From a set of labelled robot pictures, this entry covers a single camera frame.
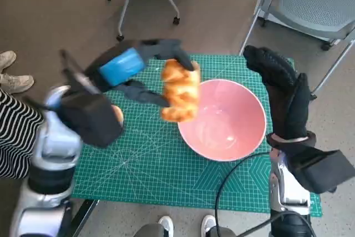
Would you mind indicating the bare left robot hand blue tape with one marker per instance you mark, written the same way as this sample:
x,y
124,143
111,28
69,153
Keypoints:
x,y
122,66

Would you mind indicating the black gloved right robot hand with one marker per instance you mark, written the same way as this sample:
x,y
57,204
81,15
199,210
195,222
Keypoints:
x,y
288,98

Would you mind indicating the round toy bread bun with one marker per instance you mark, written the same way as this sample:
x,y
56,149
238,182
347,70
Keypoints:
x,y
118,113

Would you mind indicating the long toy bread loaf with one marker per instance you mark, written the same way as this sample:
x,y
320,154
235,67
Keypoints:
x,y
180,92

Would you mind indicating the pink bowl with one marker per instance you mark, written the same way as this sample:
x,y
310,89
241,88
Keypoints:
x,y
227,126

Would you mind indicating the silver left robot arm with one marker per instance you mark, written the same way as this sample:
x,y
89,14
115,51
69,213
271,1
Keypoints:
x,y
55,148

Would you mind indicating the gray chair with casters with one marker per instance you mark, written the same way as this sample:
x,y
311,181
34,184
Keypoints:
x,y
176,20

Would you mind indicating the person's shoe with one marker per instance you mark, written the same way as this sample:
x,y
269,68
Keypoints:
x,y
6,60
15,83

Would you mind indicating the green cutting mat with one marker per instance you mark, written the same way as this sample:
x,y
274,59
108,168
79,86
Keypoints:
x,y
155,170

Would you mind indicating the person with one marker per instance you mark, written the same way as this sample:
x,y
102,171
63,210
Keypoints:
x,y
16,120

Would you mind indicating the white robot right foot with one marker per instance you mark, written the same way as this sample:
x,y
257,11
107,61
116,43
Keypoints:
x,y
208,224

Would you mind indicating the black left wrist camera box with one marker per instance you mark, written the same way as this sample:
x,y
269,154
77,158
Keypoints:
x,y
91,120

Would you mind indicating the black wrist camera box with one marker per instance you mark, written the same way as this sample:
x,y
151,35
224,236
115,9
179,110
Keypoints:
x,y
324,170
91,120

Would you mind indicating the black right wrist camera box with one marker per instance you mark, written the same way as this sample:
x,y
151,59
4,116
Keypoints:
x,y
324,170

